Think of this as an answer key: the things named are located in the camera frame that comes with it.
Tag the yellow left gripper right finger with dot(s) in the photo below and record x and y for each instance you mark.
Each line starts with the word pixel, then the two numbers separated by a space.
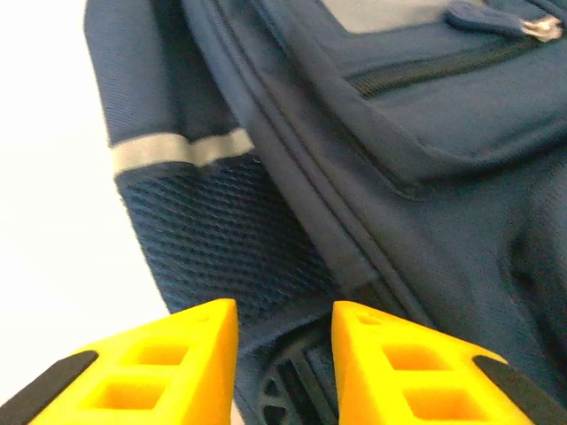
pixel 367 380

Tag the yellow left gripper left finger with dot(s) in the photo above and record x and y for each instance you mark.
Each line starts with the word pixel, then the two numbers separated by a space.
pixel 199 354

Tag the navy blue backpack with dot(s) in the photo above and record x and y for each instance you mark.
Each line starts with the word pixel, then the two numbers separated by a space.
pixel 354 177

